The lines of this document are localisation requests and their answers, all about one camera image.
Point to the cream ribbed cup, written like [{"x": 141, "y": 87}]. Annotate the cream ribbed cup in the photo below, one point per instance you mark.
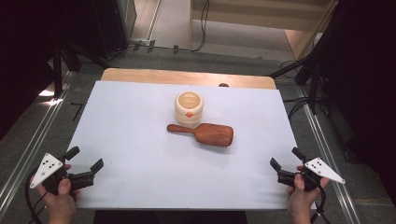
[{"x": 188, "y": 118}]

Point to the brown wooden hairbrush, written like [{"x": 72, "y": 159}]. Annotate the brown wooden hairbrush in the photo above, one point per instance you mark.
[{"x": 214, "y": 134}]

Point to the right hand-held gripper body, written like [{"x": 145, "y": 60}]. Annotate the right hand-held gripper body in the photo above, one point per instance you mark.
[{"x": 322, "y": 169}]

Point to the white board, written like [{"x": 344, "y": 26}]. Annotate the white board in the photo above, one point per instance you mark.
[{"x": 149, "y": 168}]

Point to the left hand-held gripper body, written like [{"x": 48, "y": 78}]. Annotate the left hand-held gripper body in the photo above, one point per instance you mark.
[{"x": 46, "y": 169}]

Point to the light wooden table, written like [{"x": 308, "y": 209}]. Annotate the light wooden table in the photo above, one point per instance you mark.
[{"x": 162, "y": 76}]

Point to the person's left hand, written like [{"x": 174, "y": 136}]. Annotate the person's left hand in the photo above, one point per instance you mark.
[{"x": 60, "y": 202}]

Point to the small dark round object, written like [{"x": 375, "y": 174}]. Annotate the small dark round object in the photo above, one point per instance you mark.
[{"x": 223, "y": 84}]

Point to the beige wooden platform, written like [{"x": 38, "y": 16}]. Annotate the beige wooden platform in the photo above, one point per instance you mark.
[{"x": 249, "y": 18}]

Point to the metal floor rail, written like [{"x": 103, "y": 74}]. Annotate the metal floor rail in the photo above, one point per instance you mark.
[
  {"x": 327, "y": 158},
  {"x": 34, "y": 140}
]

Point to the black cabinet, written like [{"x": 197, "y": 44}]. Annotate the black cabinet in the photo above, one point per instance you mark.
[{"x": 109, "y": 25}]

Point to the person's right hand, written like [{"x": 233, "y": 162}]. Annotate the person's right hand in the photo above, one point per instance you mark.
[{"x": 300, "y": 199}]

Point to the black metal stand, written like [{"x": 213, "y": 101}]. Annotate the black metal stand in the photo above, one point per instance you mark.
[
  {"x": 58, "y": 71},
  {"x": 313, "y": 81}
]

